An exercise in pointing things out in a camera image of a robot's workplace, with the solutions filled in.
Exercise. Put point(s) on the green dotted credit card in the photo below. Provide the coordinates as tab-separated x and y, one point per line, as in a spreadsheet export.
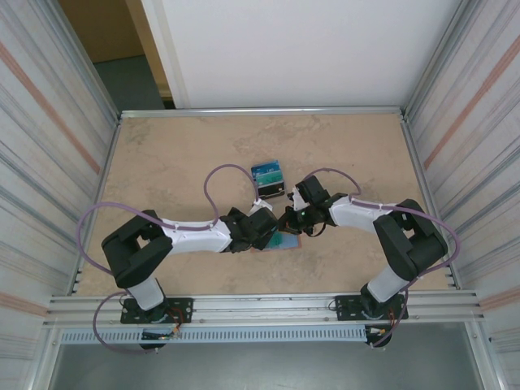
279	241

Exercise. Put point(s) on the clear acrylic card stand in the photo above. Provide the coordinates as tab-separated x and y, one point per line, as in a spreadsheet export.
280	198

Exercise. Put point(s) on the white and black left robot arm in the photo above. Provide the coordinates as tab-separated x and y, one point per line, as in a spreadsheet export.
199	239

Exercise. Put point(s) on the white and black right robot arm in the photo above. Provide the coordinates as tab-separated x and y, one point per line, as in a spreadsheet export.
353	215

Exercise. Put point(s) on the black credit card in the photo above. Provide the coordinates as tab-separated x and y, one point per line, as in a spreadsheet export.
271	189

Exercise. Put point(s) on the teal credit card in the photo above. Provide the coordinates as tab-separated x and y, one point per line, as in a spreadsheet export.
270	182

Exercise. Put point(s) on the blue credit card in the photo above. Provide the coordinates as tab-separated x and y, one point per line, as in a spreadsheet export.
266	167

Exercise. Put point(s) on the corrugated plastic side panel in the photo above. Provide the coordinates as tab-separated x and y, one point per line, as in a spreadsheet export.
40	142
479	142

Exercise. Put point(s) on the brown wooden door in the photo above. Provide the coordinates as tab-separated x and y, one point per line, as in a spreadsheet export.
105	28

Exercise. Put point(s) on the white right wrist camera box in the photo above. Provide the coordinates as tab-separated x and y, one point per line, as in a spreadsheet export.
297	199

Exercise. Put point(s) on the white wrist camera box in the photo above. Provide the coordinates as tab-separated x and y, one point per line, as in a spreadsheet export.
260	205
297	199

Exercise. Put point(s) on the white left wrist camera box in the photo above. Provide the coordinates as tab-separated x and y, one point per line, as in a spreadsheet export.
260	205

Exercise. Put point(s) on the long aluminium mounting rail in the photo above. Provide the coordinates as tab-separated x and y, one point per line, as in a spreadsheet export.
264	308

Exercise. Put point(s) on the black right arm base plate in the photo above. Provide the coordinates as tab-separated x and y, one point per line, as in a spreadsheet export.
345	308

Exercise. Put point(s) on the aluminium table edge rail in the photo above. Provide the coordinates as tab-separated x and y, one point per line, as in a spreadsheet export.
264	111

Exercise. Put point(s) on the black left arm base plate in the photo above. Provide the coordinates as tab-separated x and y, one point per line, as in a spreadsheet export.
183	308

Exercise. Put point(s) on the aluminium table side rail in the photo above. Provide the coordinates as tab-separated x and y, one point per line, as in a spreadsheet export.
110	152
415	158

